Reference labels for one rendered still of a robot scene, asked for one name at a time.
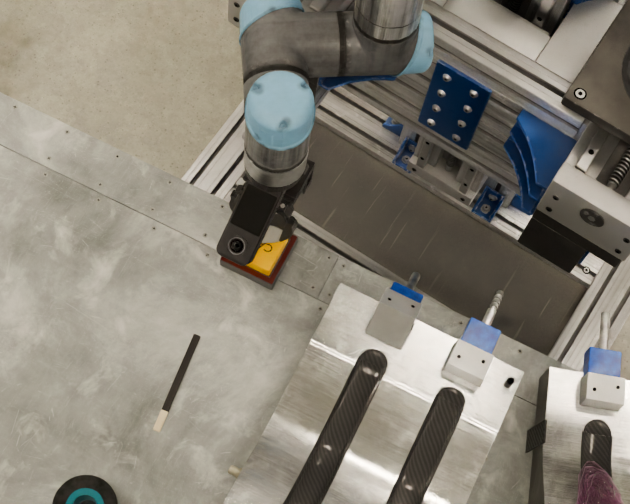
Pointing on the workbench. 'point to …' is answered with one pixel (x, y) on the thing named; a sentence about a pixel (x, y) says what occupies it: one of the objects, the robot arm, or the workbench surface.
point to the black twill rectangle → (536, 436)
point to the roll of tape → (92, 489)
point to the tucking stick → (176, 383)
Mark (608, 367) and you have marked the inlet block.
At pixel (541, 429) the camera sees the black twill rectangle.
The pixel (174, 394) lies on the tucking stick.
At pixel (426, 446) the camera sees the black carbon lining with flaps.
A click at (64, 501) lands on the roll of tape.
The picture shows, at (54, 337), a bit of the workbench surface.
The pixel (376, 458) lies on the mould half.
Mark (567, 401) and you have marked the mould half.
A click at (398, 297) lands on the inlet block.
